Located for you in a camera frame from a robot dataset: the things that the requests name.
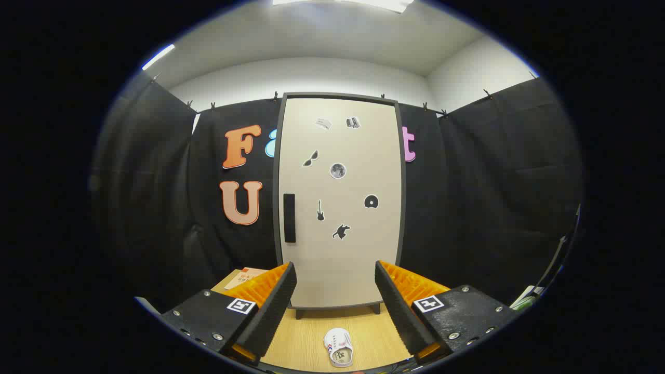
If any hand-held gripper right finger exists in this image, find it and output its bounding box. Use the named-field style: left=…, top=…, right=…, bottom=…
left=375, top=260, right=517, bottom=364

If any beige cover book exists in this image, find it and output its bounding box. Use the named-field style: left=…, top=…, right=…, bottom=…
left=223, top=267, right=269, bottom=290

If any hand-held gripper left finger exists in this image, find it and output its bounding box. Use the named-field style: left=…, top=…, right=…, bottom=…
left=160, top=261, right=298, bottom=364

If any black backdrop cloth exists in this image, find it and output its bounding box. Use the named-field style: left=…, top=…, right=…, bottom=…
left=91, top=73, right=585, bottom=312

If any dark grey shoe cabinet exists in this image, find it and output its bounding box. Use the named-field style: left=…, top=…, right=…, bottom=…
left=273, top=92, right=407, bottom=319

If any black door handle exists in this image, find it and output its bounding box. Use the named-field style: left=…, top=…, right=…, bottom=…
left=283, top=194, right=296, bottom=243

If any ceiling light strip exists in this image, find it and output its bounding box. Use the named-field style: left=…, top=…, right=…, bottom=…
left=142, top=44, right=176, bottom=71

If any ceiling light panel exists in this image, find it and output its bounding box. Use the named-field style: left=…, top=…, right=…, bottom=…
left=273, top=0, right=415, bottom=14

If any small white shoe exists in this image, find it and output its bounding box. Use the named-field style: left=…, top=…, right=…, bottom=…
left=323, top=328, right=354, bottom=368

